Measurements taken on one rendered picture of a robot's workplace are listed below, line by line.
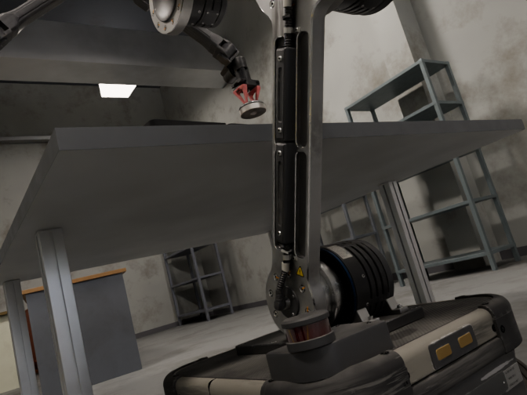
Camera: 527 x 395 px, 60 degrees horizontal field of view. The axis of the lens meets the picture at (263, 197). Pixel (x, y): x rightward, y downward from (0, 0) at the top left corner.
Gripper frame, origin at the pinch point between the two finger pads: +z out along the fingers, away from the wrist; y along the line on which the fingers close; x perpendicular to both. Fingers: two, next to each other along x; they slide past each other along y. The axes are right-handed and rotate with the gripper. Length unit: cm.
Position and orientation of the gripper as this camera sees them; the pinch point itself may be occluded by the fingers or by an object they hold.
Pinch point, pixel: (251, 103)
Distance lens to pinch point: 183.3
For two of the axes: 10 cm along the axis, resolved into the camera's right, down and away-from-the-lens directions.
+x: 6.2, -3.3, -7.1
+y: -7.4, 0.6, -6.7
